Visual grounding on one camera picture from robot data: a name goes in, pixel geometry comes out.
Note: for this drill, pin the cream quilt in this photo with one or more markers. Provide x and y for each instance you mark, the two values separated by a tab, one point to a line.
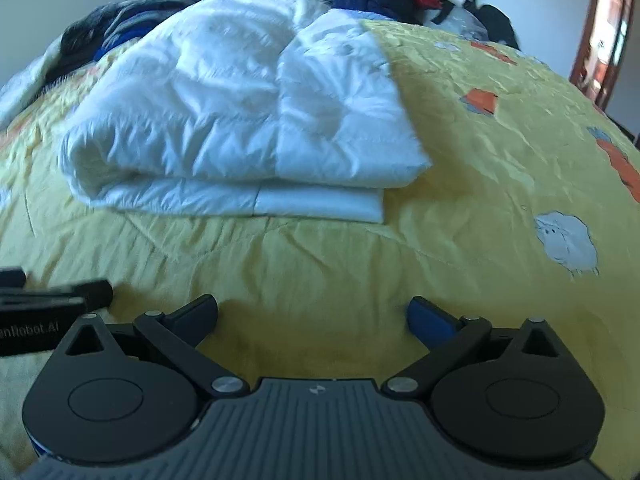
20	90

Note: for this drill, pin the white plastic bag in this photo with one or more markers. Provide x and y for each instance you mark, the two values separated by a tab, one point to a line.
462	22

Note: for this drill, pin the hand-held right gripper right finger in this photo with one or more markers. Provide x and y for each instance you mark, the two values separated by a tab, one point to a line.
430	320

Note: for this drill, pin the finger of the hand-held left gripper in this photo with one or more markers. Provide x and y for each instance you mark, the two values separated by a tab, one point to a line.
11	278
85	294

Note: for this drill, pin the white puffer jacket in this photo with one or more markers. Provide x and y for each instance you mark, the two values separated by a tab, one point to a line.
225	110

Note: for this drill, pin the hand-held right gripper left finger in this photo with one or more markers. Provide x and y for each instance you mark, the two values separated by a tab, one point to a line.
197	313

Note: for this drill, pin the pile of dark clothes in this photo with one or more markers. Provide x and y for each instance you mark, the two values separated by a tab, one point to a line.
110	25

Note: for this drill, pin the wooden door frame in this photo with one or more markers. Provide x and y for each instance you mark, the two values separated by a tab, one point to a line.
582	35

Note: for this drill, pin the black cloth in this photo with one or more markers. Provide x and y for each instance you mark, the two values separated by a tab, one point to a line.
497	25

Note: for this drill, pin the yellow printed blanket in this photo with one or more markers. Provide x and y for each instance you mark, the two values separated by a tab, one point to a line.
475	160

